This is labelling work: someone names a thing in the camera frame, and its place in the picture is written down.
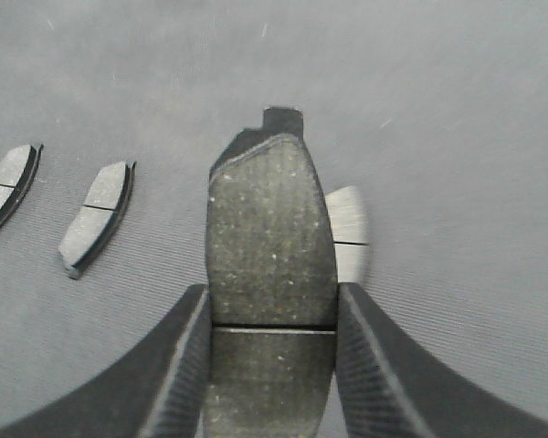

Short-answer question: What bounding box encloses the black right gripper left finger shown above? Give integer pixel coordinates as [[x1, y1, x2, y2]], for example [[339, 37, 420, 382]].
[[0, 285, 210, 437]]

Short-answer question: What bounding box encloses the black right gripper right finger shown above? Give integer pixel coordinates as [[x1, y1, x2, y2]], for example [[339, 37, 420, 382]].
[[335, 283, 548, 437]]

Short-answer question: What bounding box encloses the dark grey brake pad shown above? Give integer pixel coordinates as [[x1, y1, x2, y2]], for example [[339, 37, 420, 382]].
[[0, 144, 44, 228]]

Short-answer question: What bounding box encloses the dark grey conveyor belt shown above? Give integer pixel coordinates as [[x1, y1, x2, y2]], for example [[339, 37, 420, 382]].
[[0, 1, 548, 426]]

